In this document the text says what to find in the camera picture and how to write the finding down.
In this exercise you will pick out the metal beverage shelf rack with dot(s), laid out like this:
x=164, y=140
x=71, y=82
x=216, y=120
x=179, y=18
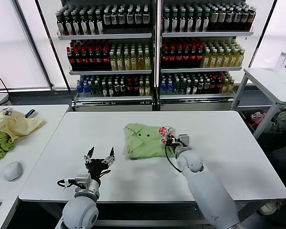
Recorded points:
x=205, y=33
x=109, y=36

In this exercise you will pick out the green cap dark tea bottle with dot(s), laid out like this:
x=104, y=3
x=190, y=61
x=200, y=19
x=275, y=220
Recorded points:
x=84, y=26
x=68, y=26
x=206, y=23
x=190, y=23
x=92, y=26
x=99, y=26
x=174, y=23
x=60, y=26
x=76, y=26
x=182, y=23
x=166, y=23
x=198, y=23

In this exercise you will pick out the navy white small object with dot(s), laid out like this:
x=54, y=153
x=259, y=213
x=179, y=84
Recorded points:
x=30, y=113

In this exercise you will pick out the lime green garment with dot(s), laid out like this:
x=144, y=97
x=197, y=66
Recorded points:
x=0, y=142

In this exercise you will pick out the small white cap dark bottle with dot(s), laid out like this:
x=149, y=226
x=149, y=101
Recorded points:
x=110, y=89
x=188, y=87
x=200, y=87
x=195, y=87
x=206, y=87
x=116, y=89
x=105, y=89
x=122, y=89

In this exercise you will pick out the white cap dark drink bottle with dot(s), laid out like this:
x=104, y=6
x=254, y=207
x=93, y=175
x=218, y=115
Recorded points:
x=138, y=19
x=146, y=19
x=107, y=19
x=122, y=19
x=130, y=19
x=114, y=19

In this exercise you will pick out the small yellow juice bottle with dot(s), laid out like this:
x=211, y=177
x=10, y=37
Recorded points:
x=147, y=89
x=231, y=87
x=141, y=89
x=225, y=87

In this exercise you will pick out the white computer mouse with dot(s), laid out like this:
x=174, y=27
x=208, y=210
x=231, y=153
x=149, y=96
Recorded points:
x=13, y=171

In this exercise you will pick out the beige label drink bottle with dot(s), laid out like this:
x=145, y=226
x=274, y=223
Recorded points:
x=221, y=18
x=214, y=18

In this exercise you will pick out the dark trouser leg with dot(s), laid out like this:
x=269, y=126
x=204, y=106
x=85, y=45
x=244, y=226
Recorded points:
x=283, y=164

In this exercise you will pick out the pink garment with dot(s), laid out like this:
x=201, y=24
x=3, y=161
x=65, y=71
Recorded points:
x=258, y=117

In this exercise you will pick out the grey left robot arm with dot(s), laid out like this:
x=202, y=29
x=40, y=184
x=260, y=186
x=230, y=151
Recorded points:
x=79, y=212

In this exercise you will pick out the pale yellow garment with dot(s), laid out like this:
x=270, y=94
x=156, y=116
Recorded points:
x=16, y=123

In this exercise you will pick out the light green polo shirt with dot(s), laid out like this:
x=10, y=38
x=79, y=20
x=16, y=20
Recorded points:
x=143, y=143

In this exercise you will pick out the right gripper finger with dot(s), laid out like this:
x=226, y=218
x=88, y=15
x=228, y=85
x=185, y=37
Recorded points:
x=166, y=142
x=169, y=137

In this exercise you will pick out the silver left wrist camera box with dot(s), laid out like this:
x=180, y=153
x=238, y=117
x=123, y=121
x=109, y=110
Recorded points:
x=83, y=180

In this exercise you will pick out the clear plastic tumbler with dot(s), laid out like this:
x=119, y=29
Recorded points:
x=280, y=61

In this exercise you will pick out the blue water bottle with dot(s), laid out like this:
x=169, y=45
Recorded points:
x=169, y=87
x=80, y=89
x=87, y=89
x=163, y=87

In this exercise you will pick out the beige sneaker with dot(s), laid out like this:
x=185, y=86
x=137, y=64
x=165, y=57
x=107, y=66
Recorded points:
x=269, y=208

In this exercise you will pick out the small red cap cola bottle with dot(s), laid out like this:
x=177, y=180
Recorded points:
x=213, y=87
x=219, y=87
x=129, y=89
x=135, y=89

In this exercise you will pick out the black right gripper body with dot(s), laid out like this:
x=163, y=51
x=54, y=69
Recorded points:
x=173, y=142

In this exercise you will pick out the white side table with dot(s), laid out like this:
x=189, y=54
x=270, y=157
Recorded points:
x=271, y=82

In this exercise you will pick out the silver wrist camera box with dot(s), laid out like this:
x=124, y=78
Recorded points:
x=83, y=180
x=184, y=139

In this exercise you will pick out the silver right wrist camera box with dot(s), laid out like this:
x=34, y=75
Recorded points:
x=184, y=139

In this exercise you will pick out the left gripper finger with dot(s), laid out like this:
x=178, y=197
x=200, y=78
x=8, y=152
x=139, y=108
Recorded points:
x=110, y=157
x=88, y=156

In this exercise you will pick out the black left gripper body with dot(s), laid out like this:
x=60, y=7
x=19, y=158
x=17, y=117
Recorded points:
x=96, y=168

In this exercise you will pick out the green tinted water bottle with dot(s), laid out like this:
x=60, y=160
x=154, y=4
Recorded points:
x=176, y=87
x=93, y=89
x=182, y=87
x=98, y=89

